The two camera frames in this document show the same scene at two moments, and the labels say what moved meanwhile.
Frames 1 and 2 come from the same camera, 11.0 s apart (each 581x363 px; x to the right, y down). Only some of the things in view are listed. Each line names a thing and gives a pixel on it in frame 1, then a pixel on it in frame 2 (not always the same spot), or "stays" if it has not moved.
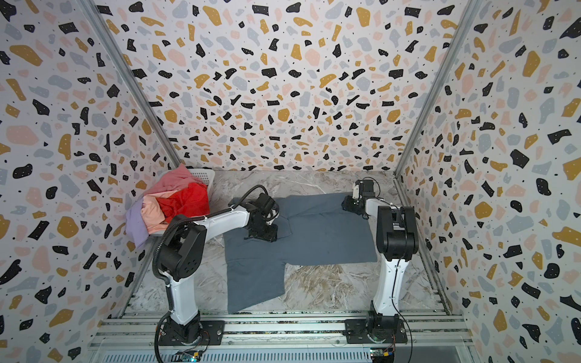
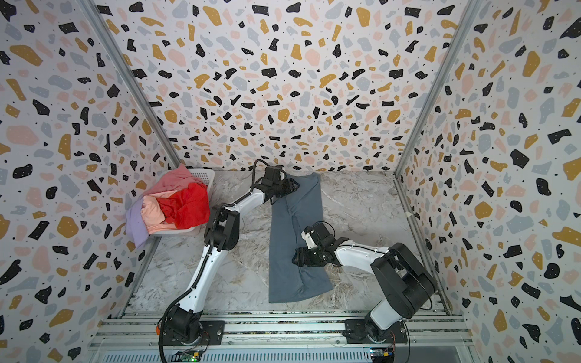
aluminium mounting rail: (433, 336) stays
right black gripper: (352, 206) → (306, 256)
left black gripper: (272, 234) → (288, 187)
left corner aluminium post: (128, 79) stays
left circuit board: (189, 355) stays
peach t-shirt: (152, 213) stays
